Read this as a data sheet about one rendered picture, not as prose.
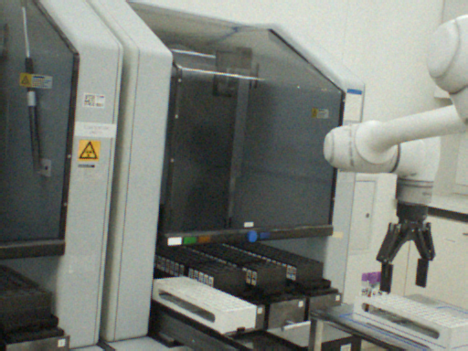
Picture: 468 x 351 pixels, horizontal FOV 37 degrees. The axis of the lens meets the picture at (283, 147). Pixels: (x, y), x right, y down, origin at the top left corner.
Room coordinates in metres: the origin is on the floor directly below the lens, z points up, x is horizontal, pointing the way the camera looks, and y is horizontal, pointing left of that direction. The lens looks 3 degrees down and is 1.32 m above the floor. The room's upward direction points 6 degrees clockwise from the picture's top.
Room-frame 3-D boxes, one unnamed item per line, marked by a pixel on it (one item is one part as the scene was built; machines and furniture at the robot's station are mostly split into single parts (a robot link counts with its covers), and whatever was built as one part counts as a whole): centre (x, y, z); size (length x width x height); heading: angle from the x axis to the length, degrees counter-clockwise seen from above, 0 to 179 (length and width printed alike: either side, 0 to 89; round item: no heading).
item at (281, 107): (2.07, 0.22, 1.28); 0.61 x 0.51 x 0.63; 133
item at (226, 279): (1.85, 0.11, 0.85); 0.12 x 0.02 x 0.06; 134
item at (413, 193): (1.70, -0.33, 1.16); 0.09 x 0.09 x 0.06
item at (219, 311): (1.68, 0.16, 0.83); 0.30 x 0.10 x 0.06; 43
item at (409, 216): (1.70, -0.33, 1.09); 0.08 x 0.07 x 0.09; 131
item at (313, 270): (2.06, -0.11, 0.85); 0.12 x 0.02 x 0.06; 132
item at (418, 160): (1.69, -0.32, 1.27); 0.13 x 0.11 x 0.16; 108
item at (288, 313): (2.13, 0.16, 0.78); 0.73 x 0.14 x 0.09; 43
